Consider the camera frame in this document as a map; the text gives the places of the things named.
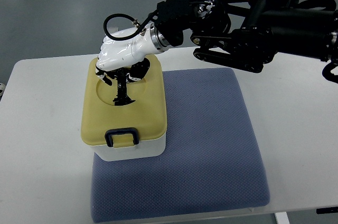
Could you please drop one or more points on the white table leg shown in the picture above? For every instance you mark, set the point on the white table leg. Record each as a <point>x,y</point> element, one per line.
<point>281,218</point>

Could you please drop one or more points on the white wheel at left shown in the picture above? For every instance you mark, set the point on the white wheel at left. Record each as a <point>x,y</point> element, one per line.
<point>2,88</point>

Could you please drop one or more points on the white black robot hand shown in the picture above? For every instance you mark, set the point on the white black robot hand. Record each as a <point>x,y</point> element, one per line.
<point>118,54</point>

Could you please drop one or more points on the white storage box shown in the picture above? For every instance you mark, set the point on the white storage box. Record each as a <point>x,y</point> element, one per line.
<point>126,150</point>

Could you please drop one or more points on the blue grey cushion mat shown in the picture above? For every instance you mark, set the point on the blue grey cushion mat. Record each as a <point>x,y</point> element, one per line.
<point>211,160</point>

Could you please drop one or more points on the black table bracket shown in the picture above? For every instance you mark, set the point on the black table bracket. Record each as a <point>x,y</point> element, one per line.
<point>327,210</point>

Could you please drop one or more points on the yellow box lid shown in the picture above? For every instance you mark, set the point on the yellow box lid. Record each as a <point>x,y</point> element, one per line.
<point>147,114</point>

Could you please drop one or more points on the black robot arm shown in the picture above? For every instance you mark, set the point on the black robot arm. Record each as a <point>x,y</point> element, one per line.
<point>246,34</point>

